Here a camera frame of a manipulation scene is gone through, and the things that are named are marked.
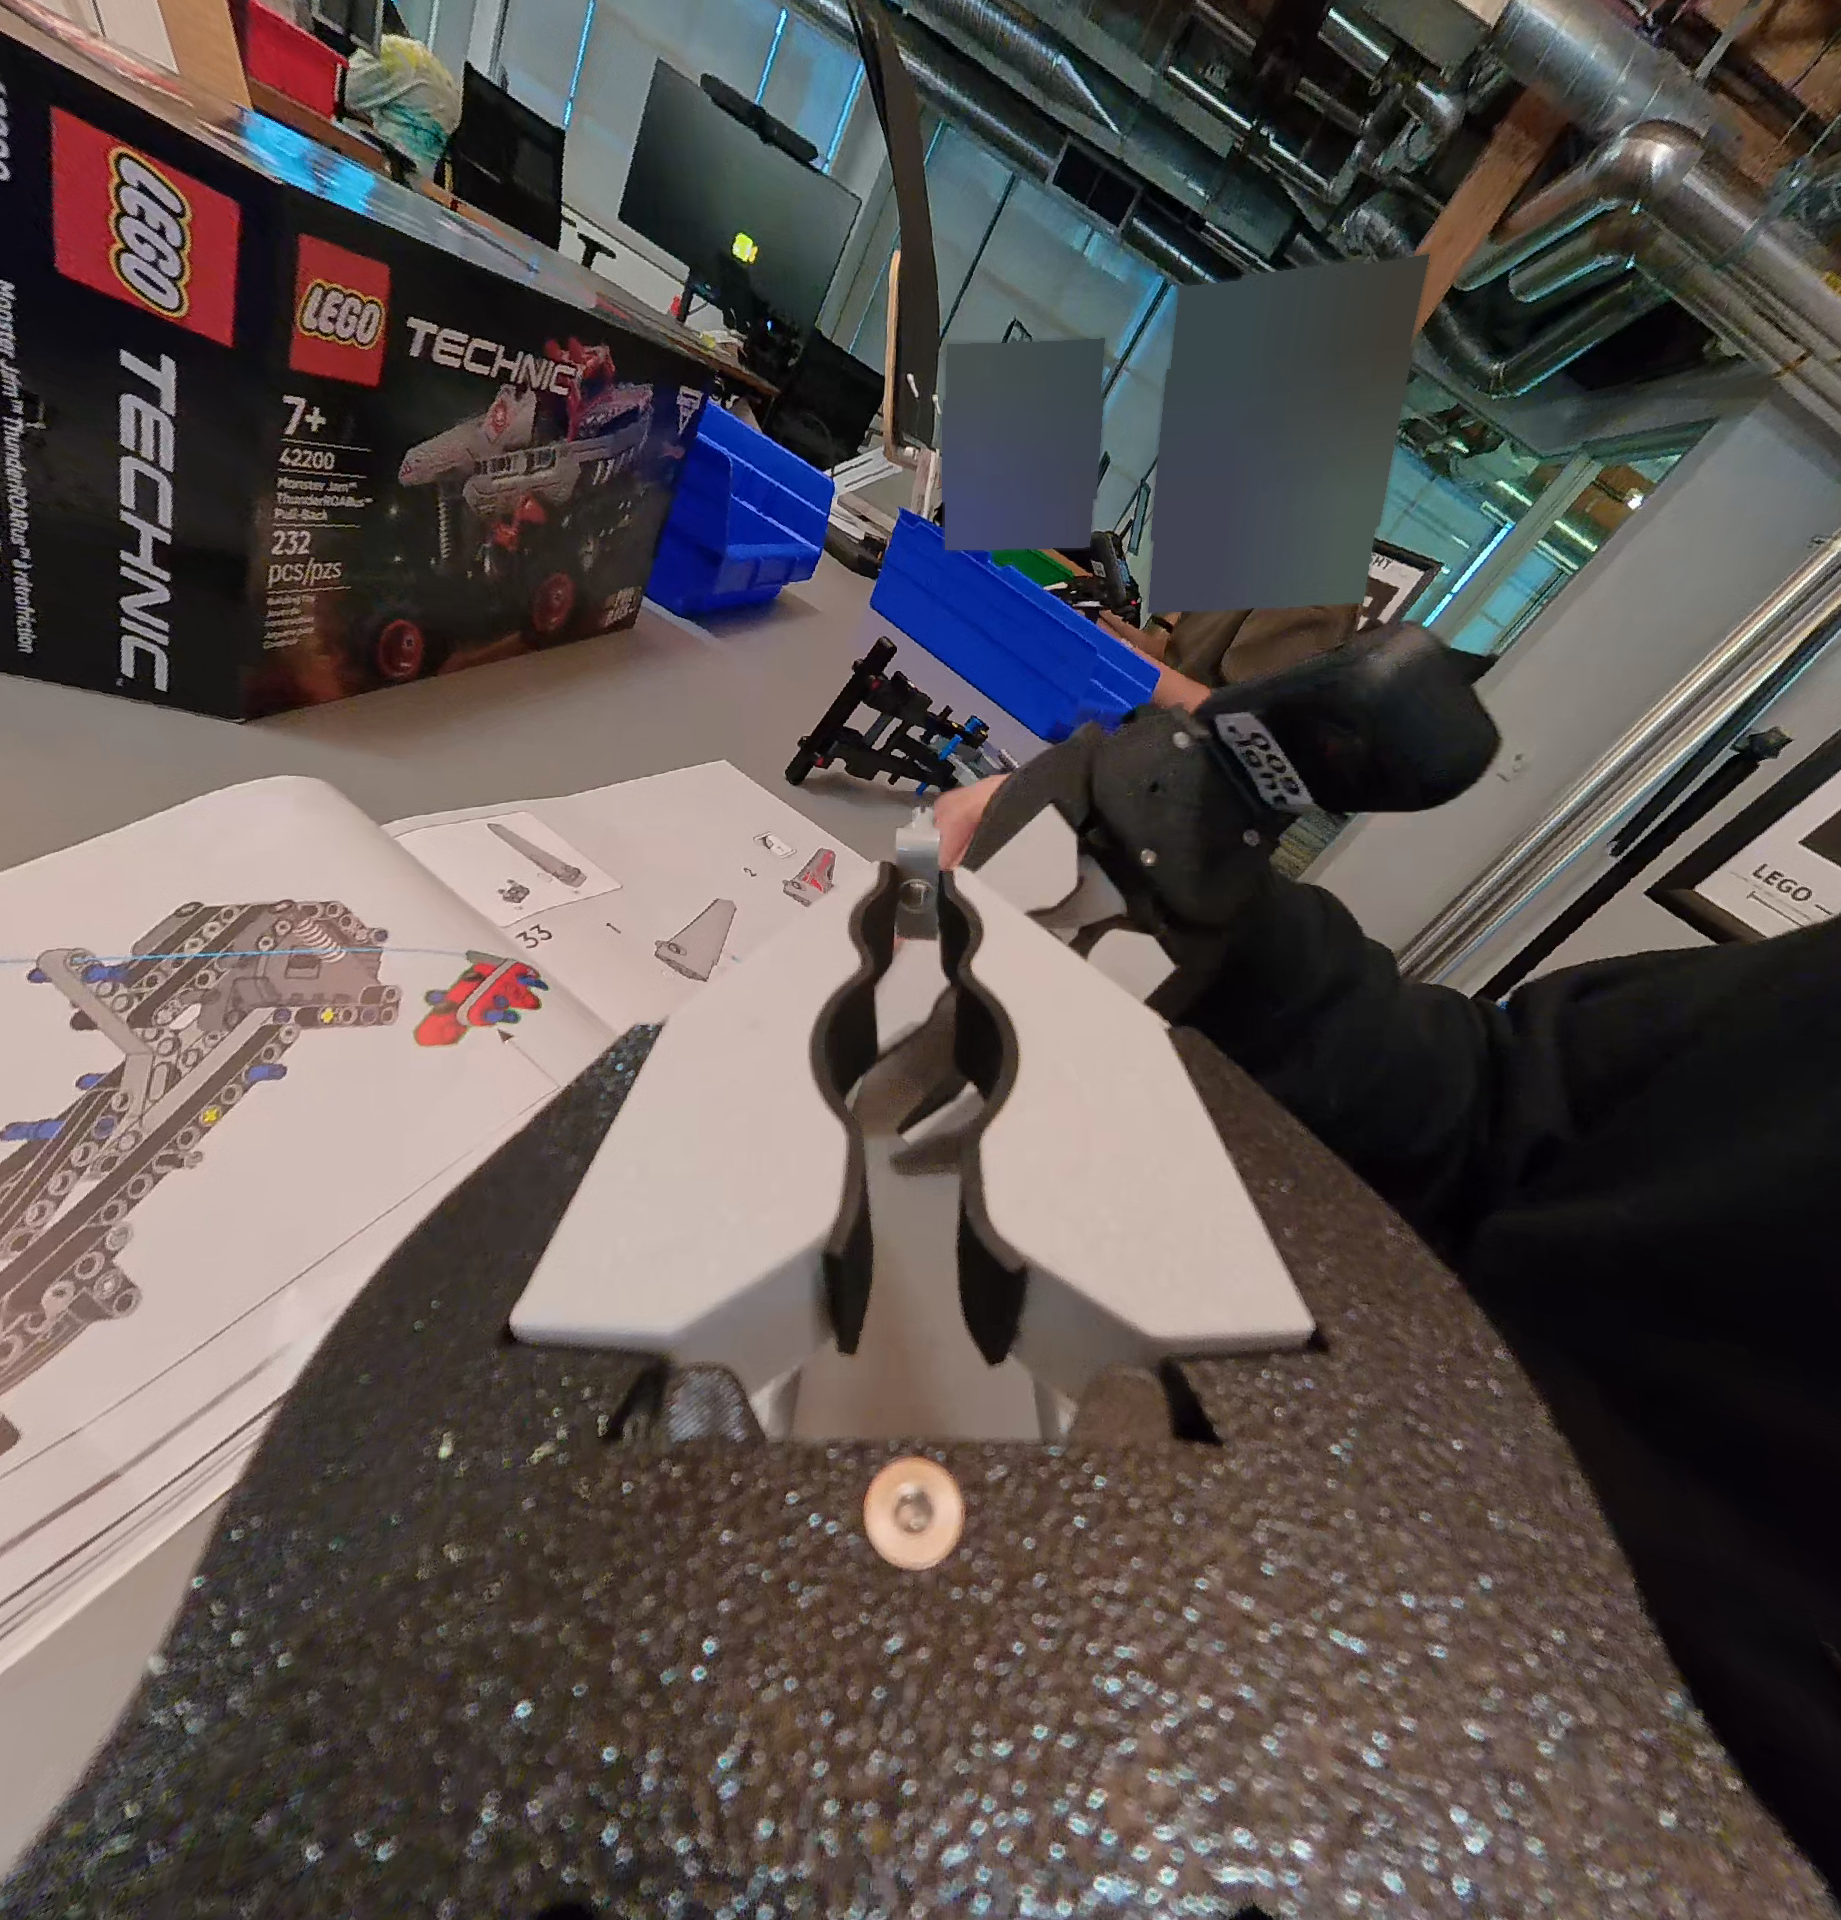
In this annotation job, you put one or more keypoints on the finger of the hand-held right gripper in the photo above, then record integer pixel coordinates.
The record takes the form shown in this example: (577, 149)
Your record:
(1028, 857)
(1102, 938)

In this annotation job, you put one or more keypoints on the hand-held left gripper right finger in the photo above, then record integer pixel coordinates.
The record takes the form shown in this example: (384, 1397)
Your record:
(1130, 1200)

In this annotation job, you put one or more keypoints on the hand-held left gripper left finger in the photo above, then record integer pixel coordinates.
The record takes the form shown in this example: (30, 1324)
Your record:
(695, 1186)

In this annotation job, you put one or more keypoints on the grey wedge toy brick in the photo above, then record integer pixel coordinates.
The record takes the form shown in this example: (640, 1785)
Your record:
(920, 856)

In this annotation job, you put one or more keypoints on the person's right forearm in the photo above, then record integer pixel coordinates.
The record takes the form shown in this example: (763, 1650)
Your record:
(1610, 1200)

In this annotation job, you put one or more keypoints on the grey desk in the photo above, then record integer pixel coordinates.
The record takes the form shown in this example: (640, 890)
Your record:
(560, 721)

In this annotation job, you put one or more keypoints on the black toy brick assembly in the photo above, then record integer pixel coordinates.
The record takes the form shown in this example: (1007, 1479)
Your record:
(884, 736)

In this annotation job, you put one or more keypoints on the blue plastic bin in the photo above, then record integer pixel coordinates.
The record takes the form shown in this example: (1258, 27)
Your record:
(741, 510)
(995, 630)

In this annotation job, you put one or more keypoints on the small black framed sign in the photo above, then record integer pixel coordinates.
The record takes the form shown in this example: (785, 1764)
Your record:
(1403, 585)

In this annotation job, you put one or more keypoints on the open instruction booklet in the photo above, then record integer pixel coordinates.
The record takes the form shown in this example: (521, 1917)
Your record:
(261, 1276)

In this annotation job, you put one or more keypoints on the metal pole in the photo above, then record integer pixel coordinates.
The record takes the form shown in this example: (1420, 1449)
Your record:
(1655, 721)

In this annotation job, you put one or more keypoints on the black framed poster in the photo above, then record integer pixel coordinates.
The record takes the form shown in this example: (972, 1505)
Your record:
(1798, 871)

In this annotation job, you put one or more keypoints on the thin black monitor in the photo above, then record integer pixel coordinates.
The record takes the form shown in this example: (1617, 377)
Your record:
(906, 225)

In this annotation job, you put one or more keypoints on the black computer monitor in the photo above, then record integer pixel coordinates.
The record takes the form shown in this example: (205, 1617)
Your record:
(741, 240)

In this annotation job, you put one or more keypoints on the wooden ceiling beam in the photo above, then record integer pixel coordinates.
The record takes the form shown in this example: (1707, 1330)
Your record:
(1491, 210)

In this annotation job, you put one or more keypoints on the black video bar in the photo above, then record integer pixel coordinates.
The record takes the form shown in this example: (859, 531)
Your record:
(763, 120)

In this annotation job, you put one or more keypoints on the black toy set box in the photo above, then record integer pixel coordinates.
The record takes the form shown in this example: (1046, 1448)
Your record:
(185, 451)

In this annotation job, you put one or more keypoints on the pale plastic bag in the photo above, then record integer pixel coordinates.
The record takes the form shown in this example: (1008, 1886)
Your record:
(403, 97)

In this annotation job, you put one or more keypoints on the red box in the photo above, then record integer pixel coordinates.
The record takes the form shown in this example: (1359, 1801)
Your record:
(299, 52)

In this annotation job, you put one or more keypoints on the silver ventilation duct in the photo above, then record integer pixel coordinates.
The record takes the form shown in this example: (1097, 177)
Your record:
(1086, 105)
(1686, 166)

